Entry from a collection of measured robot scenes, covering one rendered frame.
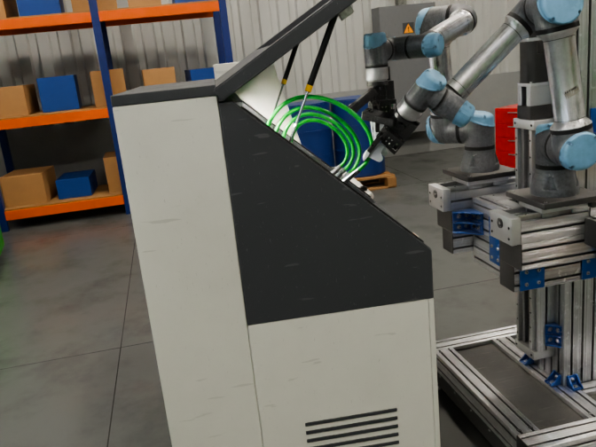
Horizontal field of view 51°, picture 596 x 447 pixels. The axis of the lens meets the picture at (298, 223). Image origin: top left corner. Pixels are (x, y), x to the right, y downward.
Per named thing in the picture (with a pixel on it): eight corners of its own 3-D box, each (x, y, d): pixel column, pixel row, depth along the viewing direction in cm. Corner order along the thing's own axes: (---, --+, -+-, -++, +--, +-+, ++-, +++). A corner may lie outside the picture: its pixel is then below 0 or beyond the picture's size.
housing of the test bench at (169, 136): (276, 543, 206) (215, 84, 167) (191, 559, 203) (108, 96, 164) (251, 354, 340) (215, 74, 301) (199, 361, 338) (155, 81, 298)
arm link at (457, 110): (469, 104, 189) (440, 85, 187) (480, 107, 178) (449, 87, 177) (454, 126, 191) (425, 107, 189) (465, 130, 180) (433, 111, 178)
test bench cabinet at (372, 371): (443, 513, 212) (434, 298, 191) (276, 544, 206) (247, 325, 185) (388, 403, 279) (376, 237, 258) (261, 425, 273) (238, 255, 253)
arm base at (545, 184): (560, 184, 211) (560, 156, 209) (590, 193, 197) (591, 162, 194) (521, 191, 208) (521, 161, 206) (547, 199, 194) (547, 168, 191)
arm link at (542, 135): (565, 157, 206) (566, 116, 202) (584, 164, 193) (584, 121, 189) (529, 161, 206) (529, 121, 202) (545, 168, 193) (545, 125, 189)
